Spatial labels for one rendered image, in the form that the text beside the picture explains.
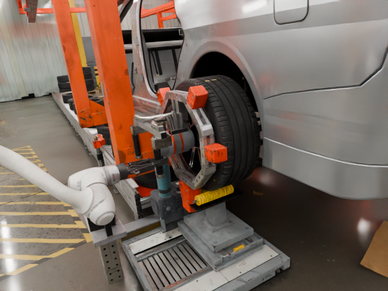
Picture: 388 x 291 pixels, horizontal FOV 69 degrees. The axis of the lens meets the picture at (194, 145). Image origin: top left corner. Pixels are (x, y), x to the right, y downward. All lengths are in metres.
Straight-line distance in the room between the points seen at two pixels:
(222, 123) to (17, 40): 13.28
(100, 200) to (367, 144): 0.97
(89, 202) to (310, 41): 1.01
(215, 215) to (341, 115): 1.07
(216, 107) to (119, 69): 0.76
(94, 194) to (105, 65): 0.95
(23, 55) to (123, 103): 12.49
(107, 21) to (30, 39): 12.54
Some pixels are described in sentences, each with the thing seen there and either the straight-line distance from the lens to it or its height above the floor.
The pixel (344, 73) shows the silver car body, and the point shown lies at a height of 1.21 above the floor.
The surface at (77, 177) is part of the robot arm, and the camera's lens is 1.29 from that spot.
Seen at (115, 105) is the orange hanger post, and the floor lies 1.04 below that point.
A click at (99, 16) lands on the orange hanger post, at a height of 1.57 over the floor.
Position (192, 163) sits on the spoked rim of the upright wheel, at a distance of 1.79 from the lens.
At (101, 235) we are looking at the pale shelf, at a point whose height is 0.45.
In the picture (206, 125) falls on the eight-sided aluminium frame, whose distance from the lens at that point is 1.38.
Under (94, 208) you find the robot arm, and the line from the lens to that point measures 1.16.
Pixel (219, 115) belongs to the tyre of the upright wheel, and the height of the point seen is 1.02.
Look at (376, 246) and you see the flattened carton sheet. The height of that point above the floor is 0.01.
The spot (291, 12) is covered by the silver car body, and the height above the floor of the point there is 1.43.
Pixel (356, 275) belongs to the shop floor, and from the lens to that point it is 2.05.
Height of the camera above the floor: 1.33
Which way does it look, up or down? 19 degrees down
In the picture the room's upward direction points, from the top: 6 degrees counter-clockwise
